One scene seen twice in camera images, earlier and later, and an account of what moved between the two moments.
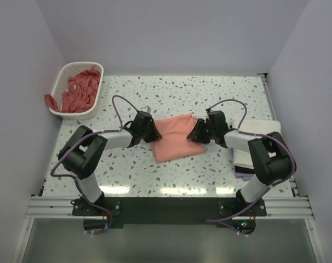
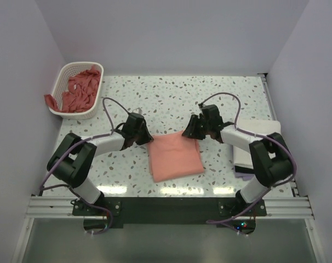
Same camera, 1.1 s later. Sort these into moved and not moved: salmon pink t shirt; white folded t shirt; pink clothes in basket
Moved: salmon pink t shirt
Not moved: pink clothes in basket; white folded t shirt
